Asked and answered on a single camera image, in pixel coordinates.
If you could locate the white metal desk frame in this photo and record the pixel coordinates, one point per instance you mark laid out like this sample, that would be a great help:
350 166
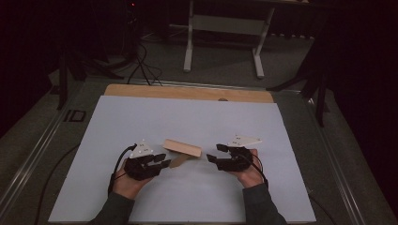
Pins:
225 25

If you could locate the person's left hand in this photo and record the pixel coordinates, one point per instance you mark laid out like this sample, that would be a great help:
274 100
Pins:
126 186

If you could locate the black tripod stand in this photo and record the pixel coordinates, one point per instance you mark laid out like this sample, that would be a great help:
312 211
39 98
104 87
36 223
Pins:
320 93
64 81

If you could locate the wooden table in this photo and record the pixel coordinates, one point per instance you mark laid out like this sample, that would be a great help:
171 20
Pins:
187 92

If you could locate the person's right hand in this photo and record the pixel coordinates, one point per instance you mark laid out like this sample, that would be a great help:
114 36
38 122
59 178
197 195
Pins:
250 176

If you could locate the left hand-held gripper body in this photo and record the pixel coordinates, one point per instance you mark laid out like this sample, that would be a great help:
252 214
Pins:
140 167

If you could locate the metal floor rail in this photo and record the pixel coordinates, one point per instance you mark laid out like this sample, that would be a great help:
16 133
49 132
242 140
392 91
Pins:
341 175
31 161

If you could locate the wooden photo frame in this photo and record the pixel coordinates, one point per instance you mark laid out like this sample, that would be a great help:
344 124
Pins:
183 148

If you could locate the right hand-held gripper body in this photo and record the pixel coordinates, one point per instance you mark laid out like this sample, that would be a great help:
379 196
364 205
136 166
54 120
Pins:
237 159

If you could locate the white table mat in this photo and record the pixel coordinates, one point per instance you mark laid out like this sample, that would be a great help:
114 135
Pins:
187 118

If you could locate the black floor socket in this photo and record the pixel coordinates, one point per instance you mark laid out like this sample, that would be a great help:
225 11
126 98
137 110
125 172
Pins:
75 116

